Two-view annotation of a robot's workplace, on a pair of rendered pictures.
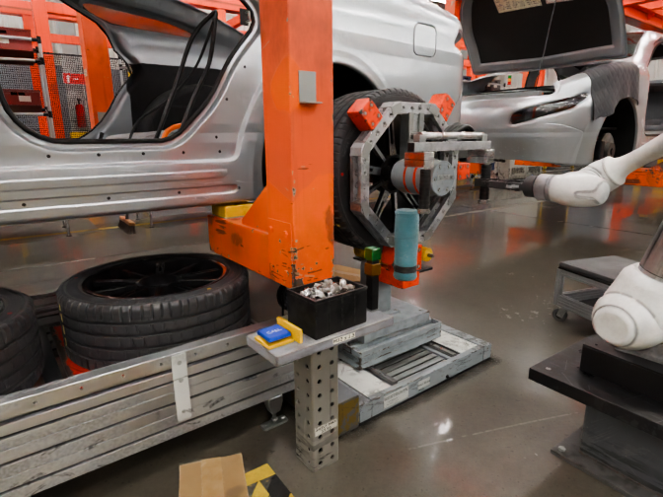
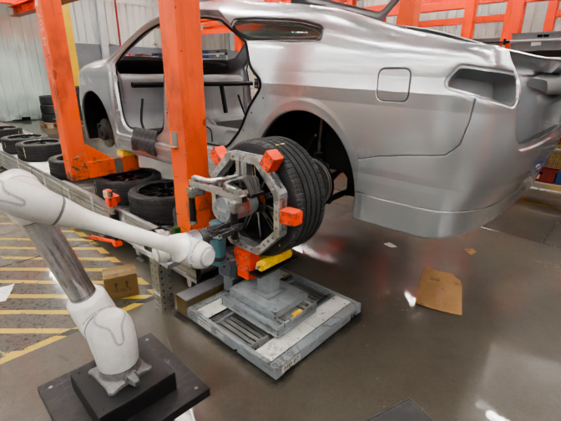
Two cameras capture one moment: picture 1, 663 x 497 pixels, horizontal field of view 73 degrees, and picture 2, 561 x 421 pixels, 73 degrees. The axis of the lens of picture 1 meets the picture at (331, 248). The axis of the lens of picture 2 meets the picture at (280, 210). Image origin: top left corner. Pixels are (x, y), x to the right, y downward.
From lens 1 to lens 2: 2.83 m
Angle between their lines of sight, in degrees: 76
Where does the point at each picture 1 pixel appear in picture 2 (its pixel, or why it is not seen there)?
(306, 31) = (173, 113)
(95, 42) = not seen: hidden behind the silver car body
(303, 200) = (177, 191)
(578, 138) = not seen: outside the picture
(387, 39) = (345, 88)
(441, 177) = (219, 208)
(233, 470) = (127, 272)
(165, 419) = not seen: hidden behind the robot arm
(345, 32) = (307, 86)
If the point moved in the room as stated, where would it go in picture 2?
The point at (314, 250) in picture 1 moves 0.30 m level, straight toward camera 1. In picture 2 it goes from (183, 218) to (133, 221)
